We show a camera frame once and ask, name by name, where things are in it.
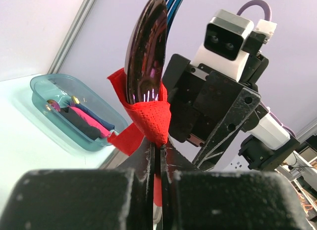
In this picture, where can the navy rolled napkin bundle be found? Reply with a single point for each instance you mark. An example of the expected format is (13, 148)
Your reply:
(74, 102)

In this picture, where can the black rolled napkin bundle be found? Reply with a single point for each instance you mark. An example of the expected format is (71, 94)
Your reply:
(70, 115)

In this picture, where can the blue transparent plastic bin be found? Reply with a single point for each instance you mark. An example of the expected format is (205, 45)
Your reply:
(61, 87)

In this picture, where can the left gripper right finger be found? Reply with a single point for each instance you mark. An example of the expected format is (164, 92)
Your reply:
(197, 200)

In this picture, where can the purple metal spoon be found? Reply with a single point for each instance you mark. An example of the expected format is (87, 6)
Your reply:
(146, 53)

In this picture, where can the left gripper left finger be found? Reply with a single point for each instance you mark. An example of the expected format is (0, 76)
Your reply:
(115, 199)

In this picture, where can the pink rolled napkin bundle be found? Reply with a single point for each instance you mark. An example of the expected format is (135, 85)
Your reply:
(92, 122)

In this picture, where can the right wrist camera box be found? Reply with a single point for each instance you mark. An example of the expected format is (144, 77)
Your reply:
(221, 49)

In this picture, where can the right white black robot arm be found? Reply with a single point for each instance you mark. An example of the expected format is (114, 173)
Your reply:
(269, 143)

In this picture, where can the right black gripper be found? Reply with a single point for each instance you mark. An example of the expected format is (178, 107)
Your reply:
(208, 109)

